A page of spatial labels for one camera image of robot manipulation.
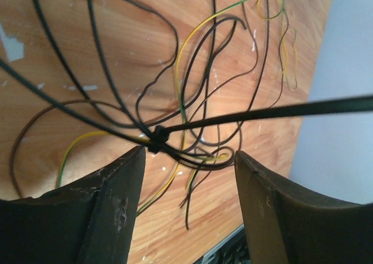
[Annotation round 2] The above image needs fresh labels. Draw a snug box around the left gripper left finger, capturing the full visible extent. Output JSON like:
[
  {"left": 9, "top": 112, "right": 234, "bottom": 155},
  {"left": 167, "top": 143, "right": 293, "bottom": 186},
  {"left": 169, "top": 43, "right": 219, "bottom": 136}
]
[{"left": 1, "top": 146, "right": 146, "bottom": 263}]

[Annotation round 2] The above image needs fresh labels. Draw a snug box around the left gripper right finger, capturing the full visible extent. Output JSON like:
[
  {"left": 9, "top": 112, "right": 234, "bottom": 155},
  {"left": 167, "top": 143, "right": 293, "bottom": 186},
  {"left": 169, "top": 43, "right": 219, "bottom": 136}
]
[{"left": 234, "top": 151, "right": 372, "bottom": 263}]

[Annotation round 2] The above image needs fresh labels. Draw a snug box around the thin brown wire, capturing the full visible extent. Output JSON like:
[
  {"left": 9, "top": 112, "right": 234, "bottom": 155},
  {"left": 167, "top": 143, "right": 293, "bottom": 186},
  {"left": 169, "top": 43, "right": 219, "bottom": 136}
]
[{"left": 180, "top": 0, "right": 272, "bottom": 209}]

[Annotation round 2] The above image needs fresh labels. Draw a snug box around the black zip tie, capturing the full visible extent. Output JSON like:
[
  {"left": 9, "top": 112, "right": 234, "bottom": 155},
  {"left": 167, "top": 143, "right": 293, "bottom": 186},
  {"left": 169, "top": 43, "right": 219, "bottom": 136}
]
[{"left": 148, "top": 95, "right": 372, "bottom": 153}]

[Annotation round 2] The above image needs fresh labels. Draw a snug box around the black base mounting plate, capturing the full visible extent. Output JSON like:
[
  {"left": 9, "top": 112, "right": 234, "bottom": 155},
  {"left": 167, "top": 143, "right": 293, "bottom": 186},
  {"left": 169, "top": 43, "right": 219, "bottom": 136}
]
[{"left": 194, "top": 224, "right": 252, "bottom": 264}]

